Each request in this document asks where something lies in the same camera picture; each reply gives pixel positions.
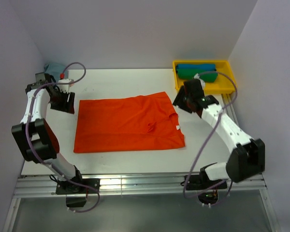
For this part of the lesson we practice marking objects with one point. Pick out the aluminium rail frame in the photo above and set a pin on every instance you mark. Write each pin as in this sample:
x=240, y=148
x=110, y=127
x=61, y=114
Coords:
x=135, y=172

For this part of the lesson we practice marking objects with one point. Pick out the yellow plastic tray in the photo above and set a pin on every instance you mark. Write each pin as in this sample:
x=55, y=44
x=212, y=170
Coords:
x=220, y=86

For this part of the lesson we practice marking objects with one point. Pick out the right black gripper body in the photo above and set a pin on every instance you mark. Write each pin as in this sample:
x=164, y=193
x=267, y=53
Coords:
x=182, y=100

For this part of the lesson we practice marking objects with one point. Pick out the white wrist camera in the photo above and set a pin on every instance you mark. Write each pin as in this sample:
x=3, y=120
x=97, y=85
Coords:
x=202, y=82
x=64, y=85

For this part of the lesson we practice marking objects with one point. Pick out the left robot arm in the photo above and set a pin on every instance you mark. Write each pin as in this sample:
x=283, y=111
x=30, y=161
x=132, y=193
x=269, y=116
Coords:
x=33, y=135

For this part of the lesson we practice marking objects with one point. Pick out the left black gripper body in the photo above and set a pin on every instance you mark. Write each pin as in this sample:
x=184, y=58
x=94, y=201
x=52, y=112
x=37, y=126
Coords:
x=59, y=101

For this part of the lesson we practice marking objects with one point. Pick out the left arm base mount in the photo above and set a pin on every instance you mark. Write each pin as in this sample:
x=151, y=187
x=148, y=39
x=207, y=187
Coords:
x=67, y=188

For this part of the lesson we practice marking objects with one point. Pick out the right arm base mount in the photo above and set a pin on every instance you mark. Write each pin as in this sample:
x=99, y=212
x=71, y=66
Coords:
x=205, y=190

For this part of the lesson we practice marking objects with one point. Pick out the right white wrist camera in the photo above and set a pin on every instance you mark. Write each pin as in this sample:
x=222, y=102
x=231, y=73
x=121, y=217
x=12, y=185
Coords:
x=202, y=82

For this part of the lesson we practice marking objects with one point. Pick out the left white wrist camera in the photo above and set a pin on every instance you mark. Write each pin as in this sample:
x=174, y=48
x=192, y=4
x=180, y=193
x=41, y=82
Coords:
x=64, y=85

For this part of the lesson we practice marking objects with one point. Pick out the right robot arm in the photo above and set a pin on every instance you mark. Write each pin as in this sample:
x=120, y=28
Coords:
x=247, y=155

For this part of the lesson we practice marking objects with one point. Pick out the blue rolled t shirt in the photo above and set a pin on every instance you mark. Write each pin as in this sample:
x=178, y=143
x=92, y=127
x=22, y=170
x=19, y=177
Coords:
x=204, y=67

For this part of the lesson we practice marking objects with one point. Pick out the green rolled t shirt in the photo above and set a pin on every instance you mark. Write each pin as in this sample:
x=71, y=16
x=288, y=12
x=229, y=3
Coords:
x=188, y=74

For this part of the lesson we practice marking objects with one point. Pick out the grey-blue crumpled t shirt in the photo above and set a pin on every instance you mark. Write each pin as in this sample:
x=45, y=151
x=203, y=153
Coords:
x=53, y=68

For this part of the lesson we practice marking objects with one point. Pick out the orange t shirt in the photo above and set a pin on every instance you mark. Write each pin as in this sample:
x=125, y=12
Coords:
x=130, y=124

